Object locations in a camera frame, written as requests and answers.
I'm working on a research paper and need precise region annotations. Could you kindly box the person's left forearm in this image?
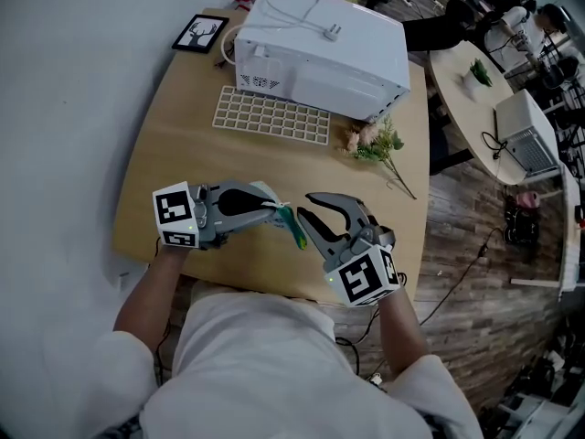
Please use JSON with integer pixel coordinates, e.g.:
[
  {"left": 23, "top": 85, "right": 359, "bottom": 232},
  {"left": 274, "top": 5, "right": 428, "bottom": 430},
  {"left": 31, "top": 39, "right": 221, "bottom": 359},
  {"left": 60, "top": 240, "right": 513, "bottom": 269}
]
[{"left": 112, "top": 244, "right": 189, "bottom": 360}]

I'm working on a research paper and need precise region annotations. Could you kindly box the black framed deer picture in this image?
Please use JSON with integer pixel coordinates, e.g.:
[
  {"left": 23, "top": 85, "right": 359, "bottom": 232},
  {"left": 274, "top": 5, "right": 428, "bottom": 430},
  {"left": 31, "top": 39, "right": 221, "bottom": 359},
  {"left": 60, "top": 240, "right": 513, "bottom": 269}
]
[{"left": 171, "top": 14, "right": 230, "bottom": 55}]

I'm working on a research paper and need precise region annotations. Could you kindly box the artificial flower sprig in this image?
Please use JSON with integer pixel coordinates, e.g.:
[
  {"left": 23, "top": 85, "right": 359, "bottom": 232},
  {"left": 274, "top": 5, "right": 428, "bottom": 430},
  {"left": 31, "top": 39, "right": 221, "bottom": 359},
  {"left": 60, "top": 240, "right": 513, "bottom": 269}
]
[{"left": 337, "top": 115, "right": 418, "bottom": 200}]

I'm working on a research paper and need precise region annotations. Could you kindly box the person's white shirt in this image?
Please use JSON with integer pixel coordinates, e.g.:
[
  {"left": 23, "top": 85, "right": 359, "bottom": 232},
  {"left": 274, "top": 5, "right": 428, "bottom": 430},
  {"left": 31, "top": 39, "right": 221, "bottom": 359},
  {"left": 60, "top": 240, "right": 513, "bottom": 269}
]
[{"left": 84, "top": 290, "right": 485, "bottom": 439}]

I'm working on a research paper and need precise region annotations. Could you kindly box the black bag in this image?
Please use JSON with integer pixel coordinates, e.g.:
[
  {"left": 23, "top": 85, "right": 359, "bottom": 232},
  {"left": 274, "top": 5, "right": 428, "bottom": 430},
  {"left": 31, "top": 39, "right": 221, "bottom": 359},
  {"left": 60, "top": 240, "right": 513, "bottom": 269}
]
[{"left": 502, "top": 206, "right": 540, "bottom": 246}]

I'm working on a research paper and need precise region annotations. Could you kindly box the small white microwave oven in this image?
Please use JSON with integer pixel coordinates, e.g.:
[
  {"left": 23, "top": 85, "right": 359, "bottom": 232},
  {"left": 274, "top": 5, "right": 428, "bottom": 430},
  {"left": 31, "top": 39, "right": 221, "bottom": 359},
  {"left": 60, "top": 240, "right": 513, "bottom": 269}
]
[{"left": 495, "top": 89, "right": 562, "bottom": 178}]

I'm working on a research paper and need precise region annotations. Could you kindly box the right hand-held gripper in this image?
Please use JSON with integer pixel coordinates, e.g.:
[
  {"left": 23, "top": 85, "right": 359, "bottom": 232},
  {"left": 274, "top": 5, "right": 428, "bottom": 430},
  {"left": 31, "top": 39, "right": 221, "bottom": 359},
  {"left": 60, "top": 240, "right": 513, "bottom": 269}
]
[{"left": 296, "top": 192, "right": 401, "bottom": 308}]

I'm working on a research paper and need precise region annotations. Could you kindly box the long white desk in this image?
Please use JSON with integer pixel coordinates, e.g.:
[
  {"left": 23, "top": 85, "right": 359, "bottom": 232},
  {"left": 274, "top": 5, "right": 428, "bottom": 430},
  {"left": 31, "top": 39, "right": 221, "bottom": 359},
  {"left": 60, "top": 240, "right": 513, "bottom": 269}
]
[{"left": 510, "top": 166, "right": 581, "bottom": 301}]

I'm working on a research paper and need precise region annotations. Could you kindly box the black floor cable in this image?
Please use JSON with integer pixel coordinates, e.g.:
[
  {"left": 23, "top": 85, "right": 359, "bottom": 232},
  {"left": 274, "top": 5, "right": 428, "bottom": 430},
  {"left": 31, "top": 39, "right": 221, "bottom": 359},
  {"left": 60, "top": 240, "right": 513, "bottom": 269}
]
[{"left": 420, "top": 226, "right": 504, "bottom": 327}]

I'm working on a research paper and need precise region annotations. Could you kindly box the white grid tray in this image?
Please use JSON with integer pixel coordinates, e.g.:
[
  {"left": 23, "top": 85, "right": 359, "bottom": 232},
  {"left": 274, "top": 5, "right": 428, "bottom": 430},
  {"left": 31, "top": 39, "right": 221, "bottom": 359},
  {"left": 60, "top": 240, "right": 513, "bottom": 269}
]
[{"left": 212, "top": 84, "right": 331, "bottom": 146}]

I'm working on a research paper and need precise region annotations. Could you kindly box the black office chair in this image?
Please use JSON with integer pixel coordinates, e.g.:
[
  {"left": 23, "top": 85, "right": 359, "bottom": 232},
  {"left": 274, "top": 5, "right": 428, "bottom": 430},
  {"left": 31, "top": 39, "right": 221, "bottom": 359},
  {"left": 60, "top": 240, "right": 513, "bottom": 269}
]
[{"left": 401, "top": 0, "right": 476, "bottom": 54}]

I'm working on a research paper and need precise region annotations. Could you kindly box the small potted green plant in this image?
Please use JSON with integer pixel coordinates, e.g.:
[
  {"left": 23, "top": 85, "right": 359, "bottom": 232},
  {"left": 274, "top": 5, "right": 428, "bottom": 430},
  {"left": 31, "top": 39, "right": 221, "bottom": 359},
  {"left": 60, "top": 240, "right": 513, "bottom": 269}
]
[{"left": 461, "top": 58, "right": 495, "bottom": 100}]

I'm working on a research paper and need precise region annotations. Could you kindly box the person's right forearm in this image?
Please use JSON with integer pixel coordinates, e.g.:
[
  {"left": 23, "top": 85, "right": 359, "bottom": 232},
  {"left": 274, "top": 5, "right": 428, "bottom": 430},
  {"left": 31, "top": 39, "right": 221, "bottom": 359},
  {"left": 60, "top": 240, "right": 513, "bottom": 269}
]
[{"left": 377, "top": 285, "right": 431, "bottom": 379}]

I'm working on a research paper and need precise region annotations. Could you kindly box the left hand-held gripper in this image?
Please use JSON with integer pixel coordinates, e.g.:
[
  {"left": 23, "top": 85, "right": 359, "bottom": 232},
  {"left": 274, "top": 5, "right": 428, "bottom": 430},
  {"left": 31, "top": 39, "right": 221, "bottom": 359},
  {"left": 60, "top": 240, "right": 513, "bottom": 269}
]
[{"left": 153, "top": 180, "right": 281, "bottom": 251}]

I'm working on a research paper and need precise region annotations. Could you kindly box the black appliance cable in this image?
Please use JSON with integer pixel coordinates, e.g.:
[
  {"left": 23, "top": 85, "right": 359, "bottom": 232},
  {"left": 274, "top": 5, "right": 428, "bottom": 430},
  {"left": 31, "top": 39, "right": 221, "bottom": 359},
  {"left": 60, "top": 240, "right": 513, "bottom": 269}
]
[{"left": 480, "top": 130, "right": 509, "bottom": 162}]

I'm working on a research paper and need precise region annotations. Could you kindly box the round wooden table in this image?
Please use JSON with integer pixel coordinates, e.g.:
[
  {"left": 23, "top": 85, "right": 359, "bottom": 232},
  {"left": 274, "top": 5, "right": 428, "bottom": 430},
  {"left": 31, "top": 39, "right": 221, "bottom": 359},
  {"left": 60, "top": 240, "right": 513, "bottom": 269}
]
[{"left": 427, "top": 46, "right": 563, "bottom": 187}]

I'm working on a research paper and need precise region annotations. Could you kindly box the white power cord with plug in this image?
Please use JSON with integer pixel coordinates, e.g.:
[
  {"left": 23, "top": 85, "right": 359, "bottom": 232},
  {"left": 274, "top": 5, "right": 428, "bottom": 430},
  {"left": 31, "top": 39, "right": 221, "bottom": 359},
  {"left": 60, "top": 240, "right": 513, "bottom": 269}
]
[{"left": 220, "top": 0, "right": 345, "bottom": 66}]

